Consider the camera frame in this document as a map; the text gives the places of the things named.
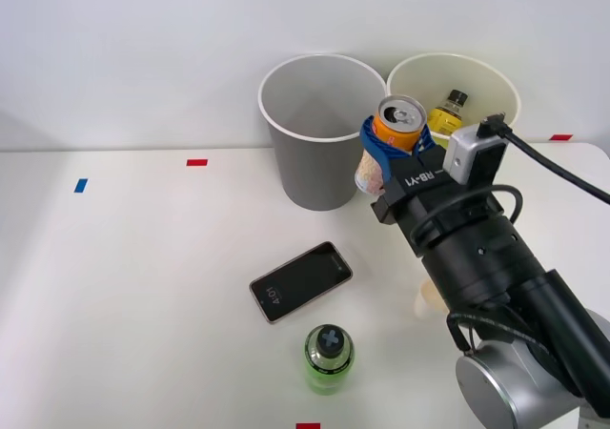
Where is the black smartphone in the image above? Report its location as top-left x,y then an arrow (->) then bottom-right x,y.
248,240 -> 355,325

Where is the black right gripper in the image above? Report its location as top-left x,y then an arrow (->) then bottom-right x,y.
358,115 -> 505,258

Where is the orange drink can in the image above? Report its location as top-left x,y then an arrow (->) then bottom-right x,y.
354,93 -> 429,195

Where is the green bottle with black cap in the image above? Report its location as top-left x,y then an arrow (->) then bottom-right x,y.
301,323 -> 356,397

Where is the white paper cup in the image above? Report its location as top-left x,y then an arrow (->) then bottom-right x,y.
413,279 -> 450,318

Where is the yellow bottle with black cap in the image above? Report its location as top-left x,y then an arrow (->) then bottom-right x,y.
425,89 -> 469,138

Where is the yellow-green plastic waste bin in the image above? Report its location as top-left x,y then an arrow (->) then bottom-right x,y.
385,52 -> 521,153

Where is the grey plastic waste bin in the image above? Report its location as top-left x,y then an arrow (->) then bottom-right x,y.
257,53 -> 387,213

